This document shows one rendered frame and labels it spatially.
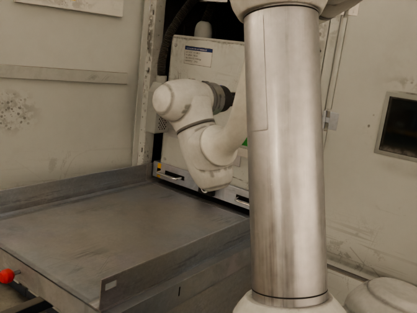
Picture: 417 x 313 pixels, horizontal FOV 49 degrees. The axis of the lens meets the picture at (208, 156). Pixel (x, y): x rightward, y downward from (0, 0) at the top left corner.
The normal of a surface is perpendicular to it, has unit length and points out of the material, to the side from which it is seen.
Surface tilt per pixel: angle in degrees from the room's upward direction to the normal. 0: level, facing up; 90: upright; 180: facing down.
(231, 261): 90
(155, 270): 90
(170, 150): 90
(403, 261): 89
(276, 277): 82
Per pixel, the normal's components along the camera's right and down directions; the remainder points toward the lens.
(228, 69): -0.60, 0.12
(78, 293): 0.11, -0.97
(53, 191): 0.79, 0.23
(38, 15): 0.56, 0.25
